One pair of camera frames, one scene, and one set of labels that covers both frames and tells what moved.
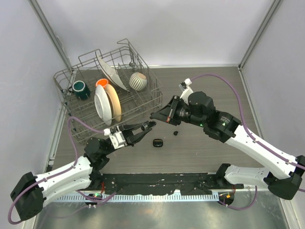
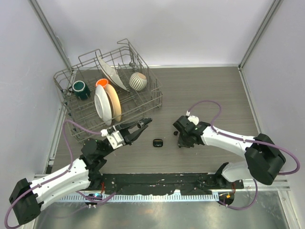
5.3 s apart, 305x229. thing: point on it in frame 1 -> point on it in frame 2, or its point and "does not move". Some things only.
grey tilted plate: [111, 71] does not move
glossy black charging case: [157, 142] does not move
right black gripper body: [174, 118] -> [183, 141]
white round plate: [102, 105] does not move
